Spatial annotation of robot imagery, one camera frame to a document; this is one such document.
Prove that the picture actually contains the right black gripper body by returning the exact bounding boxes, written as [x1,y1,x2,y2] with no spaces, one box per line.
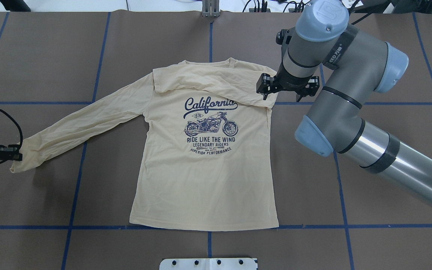
[256,73,320,102]

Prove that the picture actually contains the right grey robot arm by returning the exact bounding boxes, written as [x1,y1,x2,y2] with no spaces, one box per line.
[256,0,432,207]

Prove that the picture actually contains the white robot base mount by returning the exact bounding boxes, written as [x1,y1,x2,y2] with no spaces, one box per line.
[159,257,259,270]

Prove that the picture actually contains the aluminium frame post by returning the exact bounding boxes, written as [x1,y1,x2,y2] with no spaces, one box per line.
[201,0,221,18]

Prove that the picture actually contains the beige long-sleeve printed shirt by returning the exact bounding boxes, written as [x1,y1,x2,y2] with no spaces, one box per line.
[10,58,279,232]

